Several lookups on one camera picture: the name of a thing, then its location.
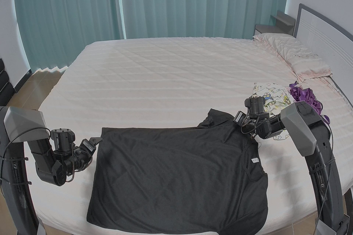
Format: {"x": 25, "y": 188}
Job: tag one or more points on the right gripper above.
{"x": 248, "y": 126}

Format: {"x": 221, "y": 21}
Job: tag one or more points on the purple satin garment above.
{"x": 306, "y": 96}

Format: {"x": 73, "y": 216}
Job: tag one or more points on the grey bedside table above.
{"x": 273, "y": 27}

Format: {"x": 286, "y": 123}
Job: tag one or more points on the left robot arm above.
{"x": 24, "y": 123}

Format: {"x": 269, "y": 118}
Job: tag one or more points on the black long-sleeved shirt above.
{"x": 176, "y": 178}

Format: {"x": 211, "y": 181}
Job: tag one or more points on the bed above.
{"x": 165, "y": 77}

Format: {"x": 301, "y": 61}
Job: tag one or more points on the white printed garment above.
{"x": 271, "y": 93}

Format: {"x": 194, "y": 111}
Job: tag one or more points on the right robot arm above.
{"x": 300, "y": 129}

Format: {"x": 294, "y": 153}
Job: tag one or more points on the pale pink pillow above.
{"x": 297, "y": 57}

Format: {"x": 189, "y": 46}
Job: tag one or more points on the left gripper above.
{"x": 81, "y": 158}

